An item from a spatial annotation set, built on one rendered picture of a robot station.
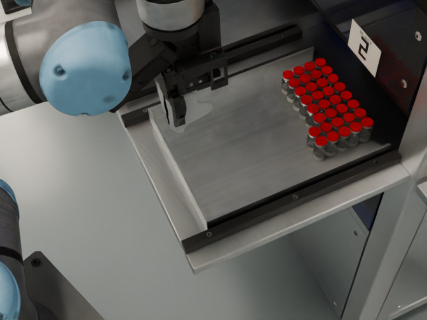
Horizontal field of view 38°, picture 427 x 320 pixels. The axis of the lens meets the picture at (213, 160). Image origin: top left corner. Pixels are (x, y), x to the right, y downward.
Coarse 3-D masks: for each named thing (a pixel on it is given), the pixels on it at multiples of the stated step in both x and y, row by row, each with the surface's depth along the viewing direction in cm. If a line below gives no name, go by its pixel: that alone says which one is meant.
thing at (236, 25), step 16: (224, 0) 133; (240, 0) 132; (256, 0) 132; (272, 0) 132; (288, 0) 132; (304, 0) 131; (224, 16) 130; (240, 16) 130; (256, 16) 129; (272, 16) 129; (288, 16) 129; (304, 16) 124; (320, 16) 126; (224, 32) 127; (240, 32) 127; (256, 32) 122; (272, 32) 123; (224, 48) 121
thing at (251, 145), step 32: (288, 64) 119; (224, 96) 117; (256, 96) 117; (160, 128) 109; (192, 128) 113; (224, 128) 113; (256, 128) 112; (288, 128) 112; (192, 160) 109; (224, 160) 109; (256, 160) 109; (288, 160) 108; (352, 160) 104; (192, 192) 101; (224, 192) 105; (256, 192) 105; (288, 192) 102
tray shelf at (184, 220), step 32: (128, 0) 134; (128, 32) 129; (320, 32) 126; (256, 64) 122; (352, 64) 121; (352, 96) 116; (384, 96) 116; (128, 128) 114; (384, 128) 111; (160, 160) 110; (160, 192) 106; (352, 192) 104; (192, 224) 102; (256, 224) 102; (288, 224) 101; (192, 256) 99; (224, 256) 99
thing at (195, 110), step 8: (184, 96) 79; (192, 96) 80; (168, 104) 80; (192, 104) 81; (200, 104) 82; (208, 104) 83; (168, 112) 82; (192, 112) 82; (200, 112) 83; (208, 112) 84; (192, 120) 84; (176, 128) 83; (184, 128) 84
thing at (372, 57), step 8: (352, 24) 104; (352, 32) 105; (360, 32) 103; (352, 40) 106; (360, 40) 104; (368, 40) 101; (352, 48) 107; (368, 48) 102; (376, 48) 100; (360, 56) 106; (368, 56) 103; (376, 56) 101; (368, 64) 104; (376, 64) 102
